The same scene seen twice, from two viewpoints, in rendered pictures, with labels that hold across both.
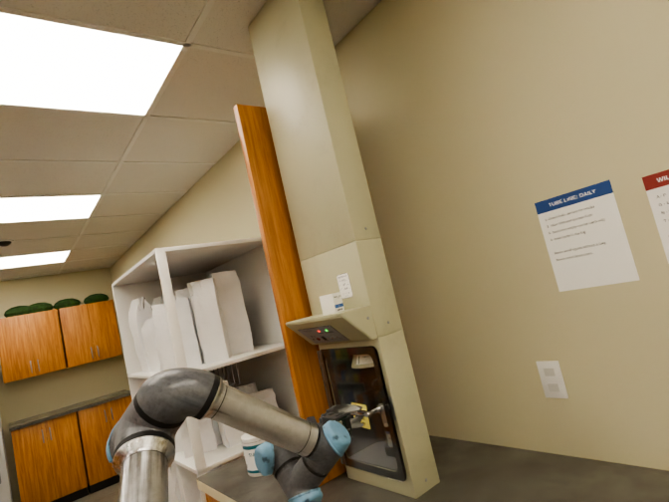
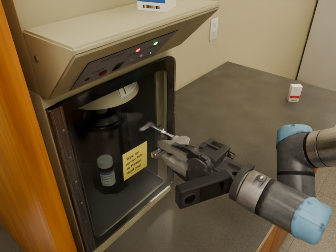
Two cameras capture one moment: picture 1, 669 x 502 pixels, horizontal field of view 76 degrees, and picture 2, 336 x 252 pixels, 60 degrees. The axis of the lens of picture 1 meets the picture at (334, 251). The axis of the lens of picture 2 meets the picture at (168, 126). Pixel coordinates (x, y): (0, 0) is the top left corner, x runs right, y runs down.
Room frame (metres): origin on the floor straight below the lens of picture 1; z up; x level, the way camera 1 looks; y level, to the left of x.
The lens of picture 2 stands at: (1.45, 0.55, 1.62)
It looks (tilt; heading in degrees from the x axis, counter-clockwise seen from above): 35 degrees down; 259
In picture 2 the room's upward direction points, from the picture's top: straight up
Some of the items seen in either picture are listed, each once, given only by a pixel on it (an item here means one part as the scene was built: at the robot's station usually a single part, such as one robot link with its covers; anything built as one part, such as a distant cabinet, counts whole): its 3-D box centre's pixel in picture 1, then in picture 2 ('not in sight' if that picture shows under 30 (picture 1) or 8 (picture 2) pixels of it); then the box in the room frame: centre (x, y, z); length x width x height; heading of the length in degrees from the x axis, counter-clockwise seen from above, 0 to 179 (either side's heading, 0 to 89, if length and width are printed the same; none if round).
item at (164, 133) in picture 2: (364, 411); (162, 143); (1.35, 0.02, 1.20); 0.10 x 0.05 x 0.03; 37
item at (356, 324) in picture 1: (328, 330); (138, 44); (1.40, 0.08, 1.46); 0.32 x 0.11 x 0.10; 39
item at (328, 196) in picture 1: (324, 124); not in sight; (1.51, -0.07, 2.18); 0.32 x 0.25 x 0.93; 39
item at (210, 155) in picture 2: (328, 430); (219, 170); (1.25, 0.13, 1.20); 0.12 x 0.09 x 0.08; 129
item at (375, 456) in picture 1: (358, 409); (130, 156); (1.43, 0.04, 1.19); 0.30 x 0.01 x 0.40; 37
